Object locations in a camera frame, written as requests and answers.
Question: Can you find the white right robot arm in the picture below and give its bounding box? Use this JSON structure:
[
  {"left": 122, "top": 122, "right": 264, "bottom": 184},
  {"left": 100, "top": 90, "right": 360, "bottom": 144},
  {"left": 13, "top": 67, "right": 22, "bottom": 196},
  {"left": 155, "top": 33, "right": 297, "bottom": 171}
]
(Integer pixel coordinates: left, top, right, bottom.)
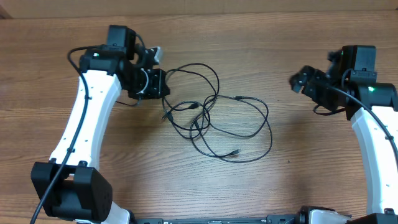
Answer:
[{"left": 289, "top": 45, "right": 397, "bottom": 223}]

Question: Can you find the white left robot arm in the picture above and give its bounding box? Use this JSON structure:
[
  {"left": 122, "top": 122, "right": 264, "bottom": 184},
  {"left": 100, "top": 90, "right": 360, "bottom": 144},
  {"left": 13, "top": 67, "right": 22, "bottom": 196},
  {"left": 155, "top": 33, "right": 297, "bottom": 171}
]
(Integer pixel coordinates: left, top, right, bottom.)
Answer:
[{"left": 30, "top": 25, "right": 170, "bottom": 223}]

